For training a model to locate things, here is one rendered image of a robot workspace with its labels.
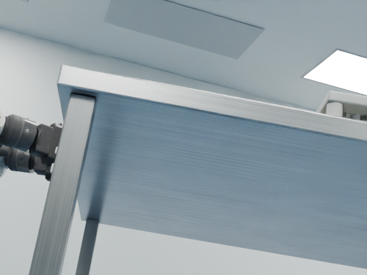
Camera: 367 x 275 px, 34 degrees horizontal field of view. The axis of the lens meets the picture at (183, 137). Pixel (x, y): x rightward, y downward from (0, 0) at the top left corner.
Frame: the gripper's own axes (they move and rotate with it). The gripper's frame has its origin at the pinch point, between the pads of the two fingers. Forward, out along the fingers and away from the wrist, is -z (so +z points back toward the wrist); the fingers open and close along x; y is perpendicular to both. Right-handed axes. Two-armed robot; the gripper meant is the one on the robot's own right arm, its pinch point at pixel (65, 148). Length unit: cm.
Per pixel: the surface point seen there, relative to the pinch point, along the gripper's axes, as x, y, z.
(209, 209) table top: 14.8, 37.6, -25.8
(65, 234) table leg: 36, 78, 28
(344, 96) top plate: 5, 93, -9
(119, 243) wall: -28, -291, -181
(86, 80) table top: 14, 79, 30
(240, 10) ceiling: -192, -154, -169
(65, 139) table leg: 23, 76, 30
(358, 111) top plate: 6, 93, -13
